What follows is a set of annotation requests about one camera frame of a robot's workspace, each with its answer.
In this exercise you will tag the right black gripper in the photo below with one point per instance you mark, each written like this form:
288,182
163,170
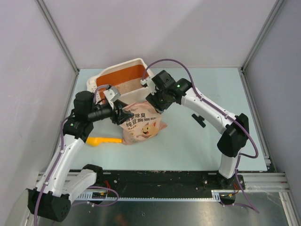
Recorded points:
159,107

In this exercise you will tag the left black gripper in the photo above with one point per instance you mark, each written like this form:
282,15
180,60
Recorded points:
122,115

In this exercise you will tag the pink cat litter bag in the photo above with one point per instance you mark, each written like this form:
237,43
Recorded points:
145,123

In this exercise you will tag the yellow plastic litter scoop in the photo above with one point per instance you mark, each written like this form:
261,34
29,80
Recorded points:
96,141

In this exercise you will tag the white orange litter box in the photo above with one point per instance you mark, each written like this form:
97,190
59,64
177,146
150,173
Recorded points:
126,77

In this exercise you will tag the black bag sealing clip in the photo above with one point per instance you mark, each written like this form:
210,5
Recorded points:
199,119

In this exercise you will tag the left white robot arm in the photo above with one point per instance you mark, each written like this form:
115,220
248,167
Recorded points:
52,197

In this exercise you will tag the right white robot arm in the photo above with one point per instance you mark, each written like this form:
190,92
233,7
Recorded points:
164,91

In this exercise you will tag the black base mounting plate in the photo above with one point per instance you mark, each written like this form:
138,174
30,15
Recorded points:
169,183

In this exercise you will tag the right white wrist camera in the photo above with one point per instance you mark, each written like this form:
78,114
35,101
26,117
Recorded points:
148,82

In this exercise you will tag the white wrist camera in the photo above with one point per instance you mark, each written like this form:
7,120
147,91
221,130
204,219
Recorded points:
112,94
148,82

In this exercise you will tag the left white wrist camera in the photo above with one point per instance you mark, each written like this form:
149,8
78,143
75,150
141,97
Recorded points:
112,94

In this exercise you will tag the grey slotted cable duct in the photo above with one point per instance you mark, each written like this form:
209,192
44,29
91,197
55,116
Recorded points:
98,196

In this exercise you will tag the aluminium frame rail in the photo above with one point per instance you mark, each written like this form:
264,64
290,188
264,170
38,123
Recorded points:
263,181

